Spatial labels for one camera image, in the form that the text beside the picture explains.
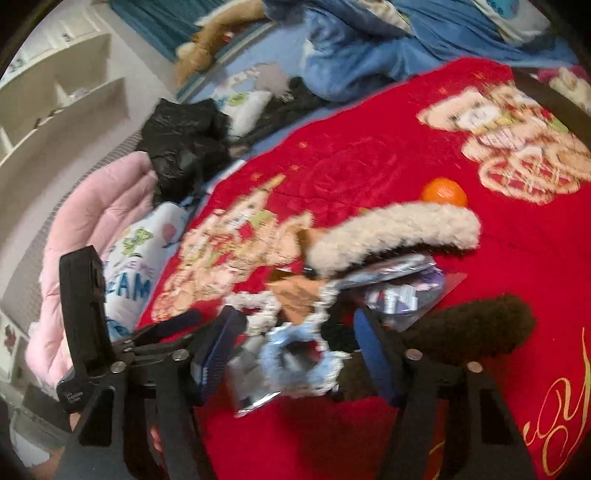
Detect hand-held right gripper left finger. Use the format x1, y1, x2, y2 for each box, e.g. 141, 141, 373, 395
55, 305, 247, 480

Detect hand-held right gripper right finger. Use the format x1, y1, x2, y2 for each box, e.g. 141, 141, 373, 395
353, 307, 539, 480

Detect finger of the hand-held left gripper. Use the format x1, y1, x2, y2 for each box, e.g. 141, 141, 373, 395
124, 307, 205, 352

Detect clear bag with black item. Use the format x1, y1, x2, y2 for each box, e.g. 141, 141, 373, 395
228, 342, 282, 418

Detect blue scrunchie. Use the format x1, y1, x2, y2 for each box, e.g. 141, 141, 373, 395
259, 323, 345, 395

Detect white scrunchie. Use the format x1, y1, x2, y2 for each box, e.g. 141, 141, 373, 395
222, 281, 340, 352

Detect brown fluffy hair clip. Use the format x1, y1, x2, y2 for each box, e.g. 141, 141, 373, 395
337, 293, 537, 402

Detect large white cartoon pillow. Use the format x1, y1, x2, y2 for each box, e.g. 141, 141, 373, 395
102, 203, 192, 342

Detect clear sticker bag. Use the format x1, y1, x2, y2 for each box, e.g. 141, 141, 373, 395
342, 254, 467, 330

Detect orange snack packet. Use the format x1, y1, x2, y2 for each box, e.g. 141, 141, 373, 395
270, 226, 324, 324

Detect pink quilt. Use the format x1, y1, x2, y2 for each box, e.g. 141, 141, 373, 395
25, 151, 160, 384

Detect beige fluffy hair clip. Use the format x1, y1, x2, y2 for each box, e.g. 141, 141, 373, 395
305, 202, 482, 280

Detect mandarin orange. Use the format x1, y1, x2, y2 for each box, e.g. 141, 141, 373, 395
421, 178, 468, 208

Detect black puffer jacket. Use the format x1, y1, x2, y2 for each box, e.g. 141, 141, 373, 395
137, 98, 232, 206

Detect white shelf unit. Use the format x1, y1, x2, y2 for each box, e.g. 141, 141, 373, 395
0, 18, 130, 259

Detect red bear print blanket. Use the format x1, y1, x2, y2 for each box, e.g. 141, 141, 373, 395
134, 58, 591, 480

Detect small white cartoon pillow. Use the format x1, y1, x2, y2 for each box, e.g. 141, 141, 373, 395
210, 90, 273, 137

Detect black garment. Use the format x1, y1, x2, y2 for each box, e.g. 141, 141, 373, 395
231, 76, 333, 148

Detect brown plush bear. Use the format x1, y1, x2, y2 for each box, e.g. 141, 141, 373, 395
175, 0, 273, 79

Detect teal curtain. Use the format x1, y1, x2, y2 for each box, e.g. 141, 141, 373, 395
111, 0, 208, 44

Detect blue cartoon quilt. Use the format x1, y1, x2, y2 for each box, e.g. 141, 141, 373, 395
263, 0, 578, 102

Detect cream fluffy hair clip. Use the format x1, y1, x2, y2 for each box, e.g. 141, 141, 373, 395
551, 69, 591, 112

